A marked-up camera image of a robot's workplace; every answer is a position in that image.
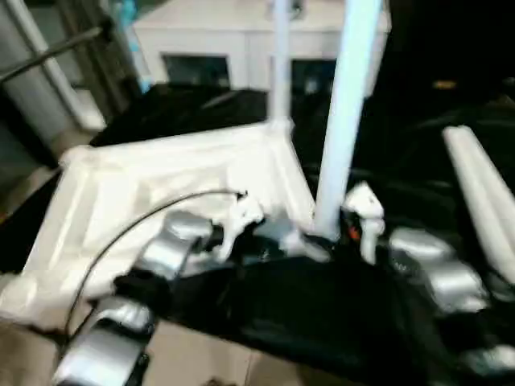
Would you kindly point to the grey metal pole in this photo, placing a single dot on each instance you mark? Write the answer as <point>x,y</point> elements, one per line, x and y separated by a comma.
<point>48,56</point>

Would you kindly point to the small yellow label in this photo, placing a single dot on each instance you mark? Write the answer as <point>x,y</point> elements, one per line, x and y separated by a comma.
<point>444,85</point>

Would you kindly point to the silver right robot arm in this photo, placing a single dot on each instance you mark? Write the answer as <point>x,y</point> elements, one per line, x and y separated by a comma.
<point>442,273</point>

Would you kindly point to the grey brown curtain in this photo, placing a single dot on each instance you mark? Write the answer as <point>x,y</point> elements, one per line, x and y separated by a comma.
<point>100,60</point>

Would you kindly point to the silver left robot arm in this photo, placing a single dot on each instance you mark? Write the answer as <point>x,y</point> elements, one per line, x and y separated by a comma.
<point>177,241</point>

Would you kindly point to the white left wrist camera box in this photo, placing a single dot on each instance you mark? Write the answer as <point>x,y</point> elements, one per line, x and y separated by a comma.
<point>237,217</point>

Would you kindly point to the white sideboard cabinet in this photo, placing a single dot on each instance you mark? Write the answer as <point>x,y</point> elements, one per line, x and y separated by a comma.
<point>201,40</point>

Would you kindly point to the white plastic table top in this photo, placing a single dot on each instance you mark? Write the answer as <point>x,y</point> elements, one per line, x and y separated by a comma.
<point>141,181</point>

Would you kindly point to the white plastic table leg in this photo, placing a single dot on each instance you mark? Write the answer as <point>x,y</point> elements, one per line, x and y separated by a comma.
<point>472,193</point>
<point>342,120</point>
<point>494,187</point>
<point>280,80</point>

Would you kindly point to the white round pipe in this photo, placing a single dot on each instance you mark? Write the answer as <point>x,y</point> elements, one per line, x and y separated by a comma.
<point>56,76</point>

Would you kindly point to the black plastic mat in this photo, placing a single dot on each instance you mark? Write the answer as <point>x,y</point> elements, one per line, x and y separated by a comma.
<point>301,313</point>

